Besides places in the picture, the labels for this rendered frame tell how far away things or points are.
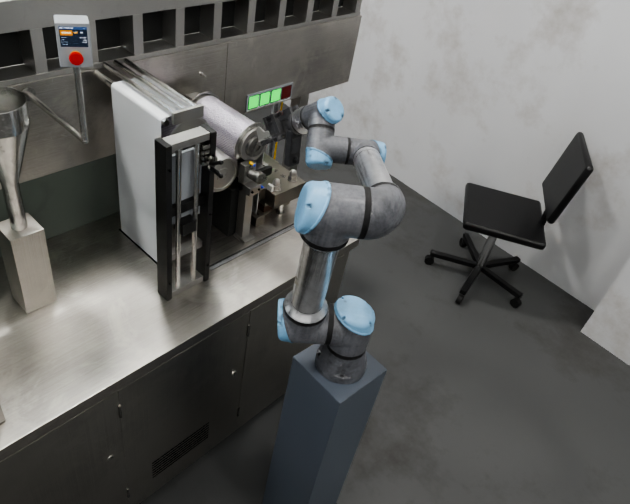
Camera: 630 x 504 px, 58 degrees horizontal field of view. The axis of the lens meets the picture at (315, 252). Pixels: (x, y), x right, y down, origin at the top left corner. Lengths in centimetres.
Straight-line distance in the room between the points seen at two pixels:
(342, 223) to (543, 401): 214
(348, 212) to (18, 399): 95
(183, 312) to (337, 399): 53
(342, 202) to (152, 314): 80
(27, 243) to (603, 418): 270
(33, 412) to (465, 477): 181
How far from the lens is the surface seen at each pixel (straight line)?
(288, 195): 212
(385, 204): 122
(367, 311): 155
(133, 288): 186
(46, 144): 188
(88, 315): 179
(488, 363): 318
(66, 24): 141
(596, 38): 344
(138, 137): 174
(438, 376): 300
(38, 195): 196
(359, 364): 164
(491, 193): 350
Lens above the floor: 220
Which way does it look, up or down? 39 degrees down
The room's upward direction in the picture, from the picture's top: 12 degrees clockwise
